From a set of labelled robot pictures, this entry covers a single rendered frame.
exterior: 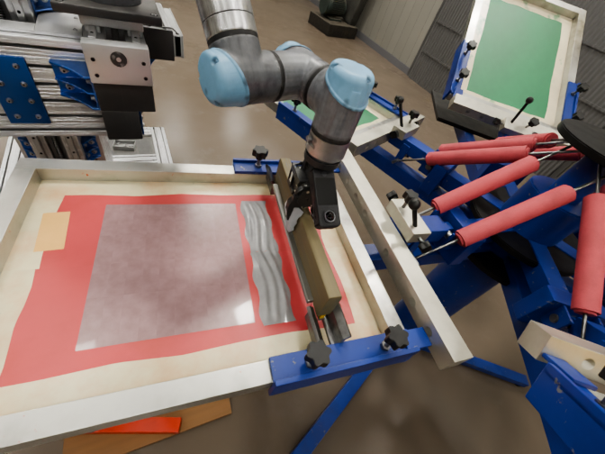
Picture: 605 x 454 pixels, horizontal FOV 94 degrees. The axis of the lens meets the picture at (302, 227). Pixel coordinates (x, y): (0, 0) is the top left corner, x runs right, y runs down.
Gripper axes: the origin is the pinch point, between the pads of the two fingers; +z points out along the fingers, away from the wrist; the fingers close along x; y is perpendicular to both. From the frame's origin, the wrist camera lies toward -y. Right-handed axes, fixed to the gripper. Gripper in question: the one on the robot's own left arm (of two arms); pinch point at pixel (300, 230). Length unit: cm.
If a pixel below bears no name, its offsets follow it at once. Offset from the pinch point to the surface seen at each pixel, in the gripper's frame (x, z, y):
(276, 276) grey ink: 5.8, 7.6, -7.3
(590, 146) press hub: -70, -29, 0
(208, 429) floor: 20, 104, -23
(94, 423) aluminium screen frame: 37.2, 4.5, -29.2
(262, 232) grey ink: 6.8, 7.7, 5.7
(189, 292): 24.6, 8.0, -8.7
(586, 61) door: -405, -19, 214
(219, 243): 17.7, 8.1, 3.3
